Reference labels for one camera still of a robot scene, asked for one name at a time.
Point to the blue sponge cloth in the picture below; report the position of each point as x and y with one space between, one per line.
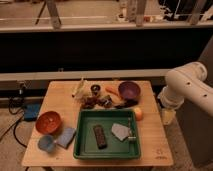
66 137

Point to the grey folded cloth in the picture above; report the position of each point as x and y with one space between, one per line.
120 131

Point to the small dark metal cup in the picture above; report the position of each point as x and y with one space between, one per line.
95 89

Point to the wooden table top board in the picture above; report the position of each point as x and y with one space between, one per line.
154 145

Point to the dark brown eraser block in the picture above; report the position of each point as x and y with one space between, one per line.
100 136

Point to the orange carrot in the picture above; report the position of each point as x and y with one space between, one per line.
112 90

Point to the blue power box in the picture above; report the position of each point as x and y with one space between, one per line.
31 112

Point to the orange red bowl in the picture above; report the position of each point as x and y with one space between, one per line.
48 122

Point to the yellow banana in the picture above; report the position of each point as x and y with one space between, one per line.
78 89

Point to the green plastic tray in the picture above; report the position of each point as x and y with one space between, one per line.
85 142

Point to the purple bowl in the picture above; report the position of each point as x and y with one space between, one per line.
129 90

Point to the orange fruit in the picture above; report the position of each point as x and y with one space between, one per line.
138 113

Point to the small silver green tool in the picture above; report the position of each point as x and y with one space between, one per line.
131 137

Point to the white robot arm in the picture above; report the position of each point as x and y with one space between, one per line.
185 82

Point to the blue plastic cup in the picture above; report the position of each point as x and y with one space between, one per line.
46 143

